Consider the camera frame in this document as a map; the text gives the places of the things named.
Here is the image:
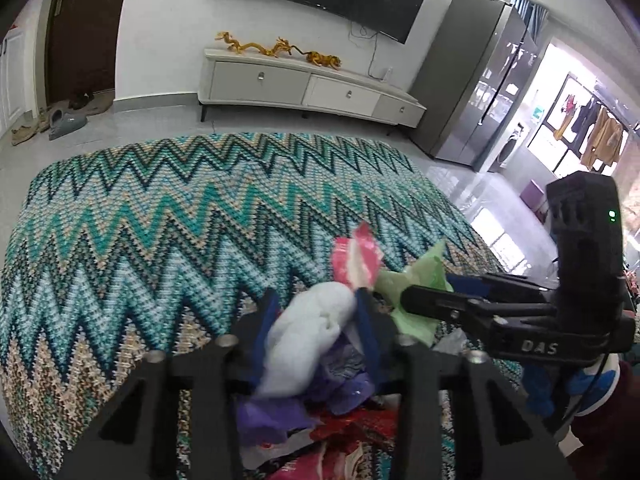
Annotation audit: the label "brown door mat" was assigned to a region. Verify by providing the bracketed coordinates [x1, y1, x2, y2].
[68, 89, 115, 116]

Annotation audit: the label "pink plastic bag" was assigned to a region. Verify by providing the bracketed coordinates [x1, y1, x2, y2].
[330, 222, 383, 290]

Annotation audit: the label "dark red sleeve forearm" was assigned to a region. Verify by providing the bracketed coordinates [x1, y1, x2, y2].
[567, 375, 639, 479]

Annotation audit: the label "purple stool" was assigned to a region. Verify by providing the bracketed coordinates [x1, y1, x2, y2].
[520, 180, 546, 212]

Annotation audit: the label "right blue white gloved hand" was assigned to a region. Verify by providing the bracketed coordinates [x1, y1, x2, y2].
[522, 353, 620, 418]

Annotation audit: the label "green paper wrapper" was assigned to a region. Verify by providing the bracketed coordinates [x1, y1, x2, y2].
[374, 240, 454, 347]

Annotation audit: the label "grey slipper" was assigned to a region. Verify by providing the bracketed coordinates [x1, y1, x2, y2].
[49, 108, 88, 141]

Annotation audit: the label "purple plastic bag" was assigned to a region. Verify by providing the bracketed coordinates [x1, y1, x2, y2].
[235, 334, 377, 446]

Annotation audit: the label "dark brown entrance door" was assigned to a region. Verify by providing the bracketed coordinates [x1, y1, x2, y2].
[44, 0, 124, 103]

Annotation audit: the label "red snack bag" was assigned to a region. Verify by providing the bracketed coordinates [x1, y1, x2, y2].
[266, 408, 398, 479]

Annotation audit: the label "washing machine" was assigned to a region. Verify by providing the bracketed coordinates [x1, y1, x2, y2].
[498, 122, 528, 169]

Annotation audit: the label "white tv cabinet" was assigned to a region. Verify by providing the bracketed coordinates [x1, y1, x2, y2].
[198, 49, 425, 128]

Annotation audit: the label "white plastic bag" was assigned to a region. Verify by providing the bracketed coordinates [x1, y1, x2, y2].
[255, 282, 356, 398]

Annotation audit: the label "zigzag patterned rug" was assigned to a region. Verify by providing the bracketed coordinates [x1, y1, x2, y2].
[1, 132, 501, 479]

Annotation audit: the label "grey refrigerator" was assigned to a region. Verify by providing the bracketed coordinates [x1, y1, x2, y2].
[410, 0, 538, 170]

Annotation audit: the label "golden dragon ornament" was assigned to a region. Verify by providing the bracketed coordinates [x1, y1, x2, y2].
[215, 32, 342, 70]

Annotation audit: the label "white shoe cabinet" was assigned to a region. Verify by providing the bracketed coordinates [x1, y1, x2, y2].
[1, 27, 25, 134]

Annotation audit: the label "beige shoes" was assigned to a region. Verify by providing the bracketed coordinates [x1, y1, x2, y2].
[11, 120, 49, 146]

